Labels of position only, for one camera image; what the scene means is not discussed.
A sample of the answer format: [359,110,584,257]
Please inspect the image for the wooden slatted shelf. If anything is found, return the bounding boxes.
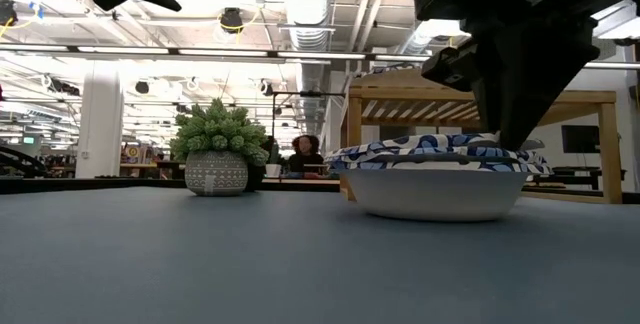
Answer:
[339,88,625,205]

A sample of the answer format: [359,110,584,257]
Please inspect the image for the black background table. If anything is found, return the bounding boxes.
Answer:
[529,166,627,191]

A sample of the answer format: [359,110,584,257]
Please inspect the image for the white structural column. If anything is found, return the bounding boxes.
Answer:
[74,61,125,180]

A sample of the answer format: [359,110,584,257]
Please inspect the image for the pale succulent in grey pot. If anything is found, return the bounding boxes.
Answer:
[168,97,271,198]

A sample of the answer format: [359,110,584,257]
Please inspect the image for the mixed succulents in black pot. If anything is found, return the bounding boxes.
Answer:
[243,136,282,193]

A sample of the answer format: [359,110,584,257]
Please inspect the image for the person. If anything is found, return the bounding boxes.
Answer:
[285,134,327,175]

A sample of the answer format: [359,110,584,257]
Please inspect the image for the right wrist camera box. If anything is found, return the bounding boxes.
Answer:
[421,45,482,93]

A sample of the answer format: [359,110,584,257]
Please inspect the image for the black wall monitor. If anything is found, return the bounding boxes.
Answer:
[560,124,601,154]

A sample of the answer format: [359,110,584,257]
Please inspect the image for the suspended linear light rail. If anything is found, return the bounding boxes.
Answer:
[0,42,640,71]

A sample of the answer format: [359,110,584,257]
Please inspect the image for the silver ventilation duct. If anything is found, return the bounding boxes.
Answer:
[397,17,471,58]
[278,0,335,153]

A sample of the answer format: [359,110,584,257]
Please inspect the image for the black table edge rail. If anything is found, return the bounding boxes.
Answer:
[0,177,342,195]

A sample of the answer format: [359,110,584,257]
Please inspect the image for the black curved frame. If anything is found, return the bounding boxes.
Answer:
[0,143,49,179]

